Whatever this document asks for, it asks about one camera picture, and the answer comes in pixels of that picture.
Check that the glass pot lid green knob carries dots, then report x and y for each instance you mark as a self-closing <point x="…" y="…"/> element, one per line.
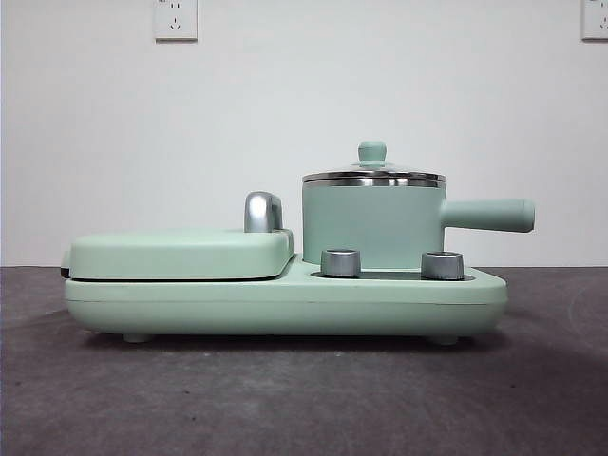
<point x="374" y="152"/>

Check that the mint green hinged griddle lid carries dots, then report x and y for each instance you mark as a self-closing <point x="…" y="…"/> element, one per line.
<point x="166" y="254"/>

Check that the silver control knob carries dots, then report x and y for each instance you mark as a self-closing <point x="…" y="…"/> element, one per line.
<point x="442" y="266"/>
<point x="339" y="263"/>

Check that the mint green breakfast maker base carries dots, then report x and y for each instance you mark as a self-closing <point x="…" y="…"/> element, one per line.
<point x="285" y="299"/>

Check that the white wall socket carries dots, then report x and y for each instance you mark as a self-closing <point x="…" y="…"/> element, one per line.
<point x="596" y="19"/>
<point x="175" y="21"/>

